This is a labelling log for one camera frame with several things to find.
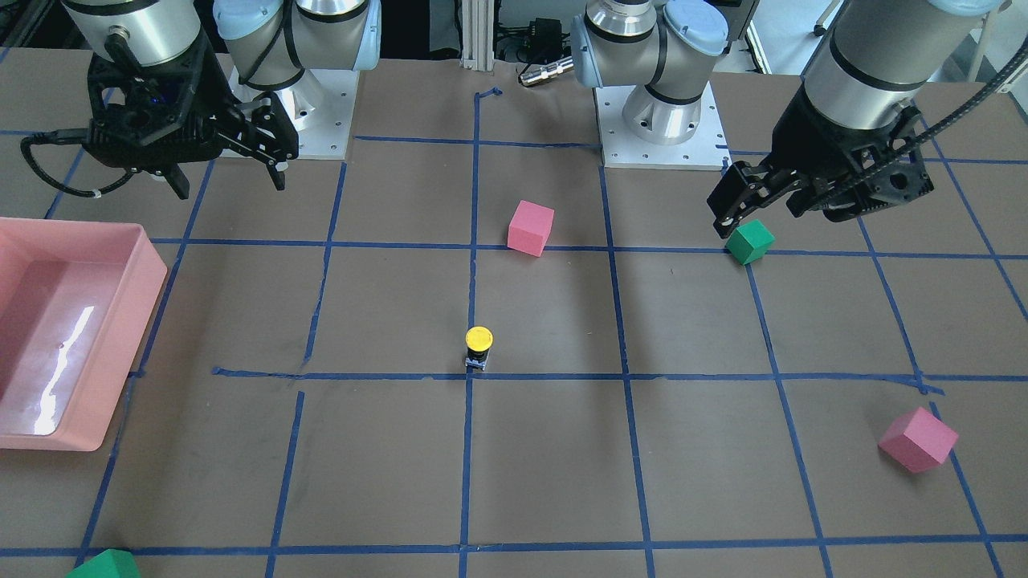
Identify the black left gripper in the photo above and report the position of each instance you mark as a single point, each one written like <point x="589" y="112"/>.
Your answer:
<point x="815" y="135"/>

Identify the yellow push button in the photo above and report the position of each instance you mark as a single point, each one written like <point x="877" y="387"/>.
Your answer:
<point x="478" y="341"/>

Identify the pink foam cube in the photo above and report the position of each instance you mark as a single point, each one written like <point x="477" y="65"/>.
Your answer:
<point x="918" y="441"/>
<point x="529" y="228"/>

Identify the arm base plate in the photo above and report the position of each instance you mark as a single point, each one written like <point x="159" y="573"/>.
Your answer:
<point x="638" y="131"/>
<point x="321" y="104"/>

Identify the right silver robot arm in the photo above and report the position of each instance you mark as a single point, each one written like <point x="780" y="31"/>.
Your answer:
<point x="262" y="38"/>

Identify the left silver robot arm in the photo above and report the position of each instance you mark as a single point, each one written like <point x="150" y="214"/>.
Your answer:
<point x="870" y="64"/>

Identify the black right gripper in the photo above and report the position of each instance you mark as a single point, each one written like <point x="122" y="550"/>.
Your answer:
<point x="210" y="90"/>

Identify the aluminium frame post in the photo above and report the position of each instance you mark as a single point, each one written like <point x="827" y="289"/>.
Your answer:
<point x="477" y="34"/>

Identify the pink plastic bin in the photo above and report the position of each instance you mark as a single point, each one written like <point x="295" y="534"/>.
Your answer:
<point x="76" y="298"/>

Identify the green foam cube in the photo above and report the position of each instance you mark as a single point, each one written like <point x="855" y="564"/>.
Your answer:
<point x="110" y="563"/>
<point x="749" y="242"/>

